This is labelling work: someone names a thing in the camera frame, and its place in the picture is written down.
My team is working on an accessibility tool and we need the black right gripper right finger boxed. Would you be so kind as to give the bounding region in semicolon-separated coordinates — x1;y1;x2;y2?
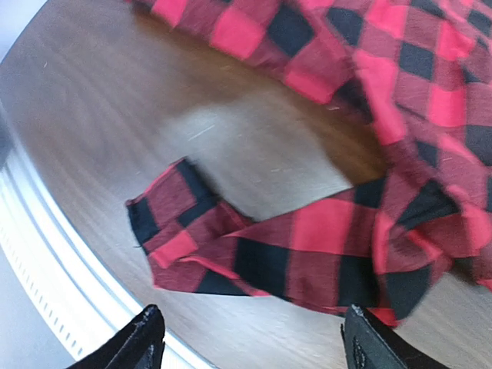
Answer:
341;304;448;369

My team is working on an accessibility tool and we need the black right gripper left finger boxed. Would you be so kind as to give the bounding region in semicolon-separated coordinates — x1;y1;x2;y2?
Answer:
69;304;165;369

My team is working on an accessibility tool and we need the red black plaid shirt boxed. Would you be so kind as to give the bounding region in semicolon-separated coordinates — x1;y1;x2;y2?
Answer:
127;1;491;326

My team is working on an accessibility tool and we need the aluminium front rail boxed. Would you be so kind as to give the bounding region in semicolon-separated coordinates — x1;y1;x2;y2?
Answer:
0;103;208;369

